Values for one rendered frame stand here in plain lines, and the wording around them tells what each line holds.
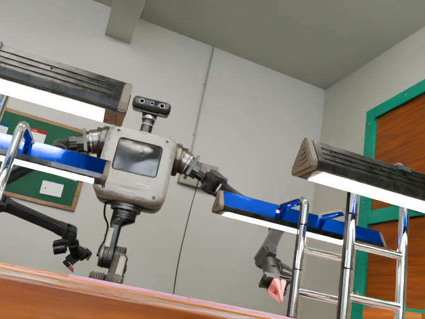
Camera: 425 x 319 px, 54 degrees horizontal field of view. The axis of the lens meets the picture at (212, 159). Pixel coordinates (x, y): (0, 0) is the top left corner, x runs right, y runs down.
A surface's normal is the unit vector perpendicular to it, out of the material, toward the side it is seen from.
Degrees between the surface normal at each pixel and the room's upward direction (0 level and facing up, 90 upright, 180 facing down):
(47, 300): 90
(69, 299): 90
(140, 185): 90
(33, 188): 90
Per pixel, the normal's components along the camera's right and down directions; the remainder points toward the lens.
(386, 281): -0.94, -0.26
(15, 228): 0.36, -0.23
